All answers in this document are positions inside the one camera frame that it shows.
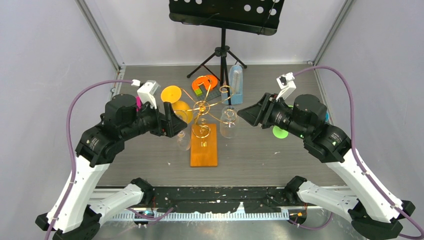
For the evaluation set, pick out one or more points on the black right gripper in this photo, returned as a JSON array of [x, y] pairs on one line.
[[252, 114]]

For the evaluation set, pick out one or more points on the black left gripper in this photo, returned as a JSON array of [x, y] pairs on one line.
[[174, 124]]

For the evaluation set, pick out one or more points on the clear wine glass back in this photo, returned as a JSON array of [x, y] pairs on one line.
[[183, 137]]

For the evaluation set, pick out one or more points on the clear wine glass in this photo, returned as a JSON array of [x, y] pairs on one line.
[[183, 137], [228, 122]]

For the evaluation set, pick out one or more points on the green wine glass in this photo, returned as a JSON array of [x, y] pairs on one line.
[[279, 133]]

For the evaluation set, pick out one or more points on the clear wine glass front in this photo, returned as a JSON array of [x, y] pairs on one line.
[[228, 122]]

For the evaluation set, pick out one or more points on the pink wine glass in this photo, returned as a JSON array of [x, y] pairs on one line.
[[138, 103]]

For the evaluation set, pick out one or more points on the gold wire wine glass rack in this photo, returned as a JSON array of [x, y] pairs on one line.
[[204, 135]]

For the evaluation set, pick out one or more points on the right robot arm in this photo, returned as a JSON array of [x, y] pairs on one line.
[[368, 210]]

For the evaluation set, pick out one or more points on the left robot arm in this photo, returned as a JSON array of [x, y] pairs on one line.
[[73, 217]]

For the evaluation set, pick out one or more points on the orange wine glass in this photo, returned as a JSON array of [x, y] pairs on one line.
[[173, 94]]

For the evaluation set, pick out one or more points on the grey building plate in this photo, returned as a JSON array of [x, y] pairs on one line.
[[213, 94]]

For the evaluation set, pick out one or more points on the black music stand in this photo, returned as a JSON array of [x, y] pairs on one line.
[[259, 17]]

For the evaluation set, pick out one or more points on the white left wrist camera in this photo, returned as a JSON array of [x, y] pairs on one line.
[[147, 92]]

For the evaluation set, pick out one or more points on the orange ring toy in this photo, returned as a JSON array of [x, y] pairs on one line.
[[209, 82]]

